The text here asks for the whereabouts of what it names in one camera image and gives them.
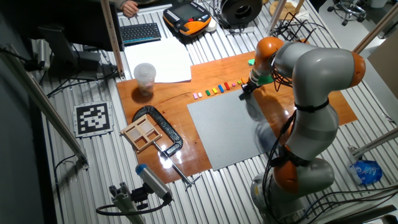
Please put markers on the person's bare hand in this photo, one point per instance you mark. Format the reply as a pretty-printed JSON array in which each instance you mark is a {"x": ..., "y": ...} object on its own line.
[{"x": 130, "y": 8}]

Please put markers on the clear plastic cup with lid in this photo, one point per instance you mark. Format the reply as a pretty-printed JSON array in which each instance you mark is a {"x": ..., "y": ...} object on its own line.
[{"x": 145, "y": 77}]

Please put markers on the tan upright frame post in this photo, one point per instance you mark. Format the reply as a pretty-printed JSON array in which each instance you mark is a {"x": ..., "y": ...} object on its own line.
[{"x": 112, "y": 37}]

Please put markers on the orange black teach pendant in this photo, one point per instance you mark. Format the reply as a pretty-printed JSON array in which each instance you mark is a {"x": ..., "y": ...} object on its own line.
[{"x": 186, "y": 17}]

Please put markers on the grey camera with blue cap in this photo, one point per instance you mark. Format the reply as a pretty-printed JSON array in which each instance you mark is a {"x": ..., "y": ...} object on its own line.
[{"x": 154, "y": 182}]

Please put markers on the wooden work board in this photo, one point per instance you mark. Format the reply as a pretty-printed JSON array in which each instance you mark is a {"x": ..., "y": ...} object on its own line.
[{"x": 217, "y": 71}]

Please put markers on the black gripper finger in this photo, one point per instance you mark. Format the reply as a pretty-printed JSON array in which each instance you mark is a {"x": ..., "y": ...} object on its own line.
[
  {"x": 242, "y": 96},
  {"x": 247, "y": 94}
]

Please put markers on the silver aluminium post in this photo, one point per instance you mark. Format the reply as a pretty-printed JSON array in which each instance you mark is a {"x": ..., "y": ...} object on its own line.
[{"x": 276, "y": 12}]

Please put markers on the long red Lego brick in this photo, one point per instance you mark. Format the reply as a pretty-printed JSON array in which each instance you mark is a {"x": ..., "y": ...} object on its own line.
[{"x": 227, "y": 86}]

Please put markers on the office chair base with castors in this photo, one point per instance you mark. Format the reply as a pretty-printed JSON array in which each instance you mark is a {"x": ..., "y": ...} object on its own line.
[{"x": 351, "y": 9}]

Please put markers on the grey-sleeved person's forearm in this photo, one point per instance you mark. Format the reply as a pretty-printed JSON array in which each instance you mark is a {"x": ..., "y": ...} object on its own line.
[{"x": 118, "y": 3}]

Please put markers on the black round spool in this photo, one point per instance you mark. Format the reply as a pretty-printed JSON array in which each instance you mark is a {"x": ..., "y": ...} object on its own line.
[{"x": 230, "y": 14}]

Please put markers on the yellow Lego brick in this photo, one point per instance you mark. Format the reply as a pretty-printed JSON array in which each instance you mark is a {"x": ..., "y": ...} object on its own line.
[{"x": 214, "y": 90}]

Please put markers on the small wooden compartment tray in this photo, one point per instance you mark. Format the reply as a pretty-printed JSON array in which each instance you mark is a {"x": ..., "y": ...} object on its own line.
[{"x": 141, "y": 133}]

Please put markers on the dark green Lego brick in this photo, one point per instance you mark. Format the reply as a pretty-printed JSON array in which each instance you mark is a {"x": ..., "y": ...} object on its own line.
[{"x": 207, "y": 92}]

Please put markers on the white paper sheets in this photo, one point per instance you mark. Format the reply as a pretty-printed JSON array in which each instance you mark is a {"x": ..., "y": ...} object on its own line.
[{"x": 158, "y": 59}]

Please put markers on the black white fiducial marker board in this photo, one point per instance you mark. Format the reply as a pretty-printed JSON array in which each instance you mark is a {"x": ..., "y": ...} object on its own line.
[{"x": 93, "y": 119}]

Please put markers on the dark computer monitor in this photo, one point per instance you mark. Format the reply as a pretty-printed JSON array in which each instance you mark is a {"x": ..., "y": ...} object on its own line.
[{"x": 87, "y": 25}]

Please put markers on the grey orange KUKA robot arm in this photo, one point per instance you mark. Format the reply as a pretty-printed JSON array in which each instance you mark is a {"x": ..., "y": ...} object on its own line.
[{"x": 320, "y": 71}]

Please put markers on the grey Lego baseplate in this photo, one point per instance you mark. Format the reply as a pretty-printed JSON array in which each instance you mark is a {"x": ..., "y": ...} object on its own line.
[{"x": 227, "y": 130}]

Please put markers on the aluminium frame beam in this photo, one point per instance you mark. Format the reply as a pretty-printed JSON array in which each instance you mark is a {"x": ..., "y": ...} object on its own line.
[
  {"x": 46, "y": 104},
  {"x": 376, "y": 31},
  {"x": 376, "y": 142}
]

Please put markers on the tan cardboard panel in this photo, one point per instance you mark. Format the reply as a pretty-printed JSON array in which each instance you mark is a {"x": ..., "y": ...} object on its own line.
[{"x": 387, "y": 68}]

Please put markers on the round wooden plate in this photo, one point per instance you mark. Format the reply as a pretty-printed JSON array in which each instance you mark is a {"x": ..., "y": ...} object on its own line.
[{"x": 293, "y": 7}]

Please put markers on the light pink Lego brick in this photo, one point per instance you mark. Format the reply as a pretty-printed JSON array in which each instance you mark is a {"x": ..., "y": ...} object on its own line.
[{"x": 195, "y": 96}]

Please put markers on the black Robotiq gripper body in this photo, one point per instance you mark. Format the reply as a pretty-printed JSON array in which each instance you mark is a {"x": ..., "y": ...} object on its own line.
[{"x": 249, "y": 87}]

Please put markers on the blue Lego brick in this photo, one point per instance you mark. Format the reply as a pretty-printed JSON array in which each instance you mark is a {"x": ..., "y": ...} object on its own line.
[{"x": 220, "y": 88}]

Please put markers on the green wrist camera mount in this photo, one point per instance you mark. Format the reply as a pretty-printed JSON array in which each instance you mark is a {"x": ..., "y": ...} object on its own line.
[{"x": 264, "y": 80}]

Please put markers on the aluminium camera mount profile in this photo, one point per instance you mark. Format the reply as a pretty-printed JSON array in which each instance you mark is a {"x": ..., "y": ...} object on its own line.
[{"x": 124, "y": 202}]

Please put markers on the black computer keyboard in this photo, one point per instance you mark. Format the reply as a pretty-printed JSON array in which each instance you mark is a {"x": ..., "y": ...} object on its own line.
[{"x": 140, "y": 33}]

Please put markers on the blue plastic bag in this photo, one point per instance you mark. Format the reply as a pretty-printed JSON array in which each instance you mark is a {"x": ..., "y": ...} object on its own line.
[{"x": 366, "y": 172}]

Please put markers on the black metal C-clamp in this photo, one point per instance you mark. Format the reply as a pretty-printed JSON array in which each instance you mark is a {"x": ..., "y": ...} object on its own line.
[{"x": 168, "y": 127}]

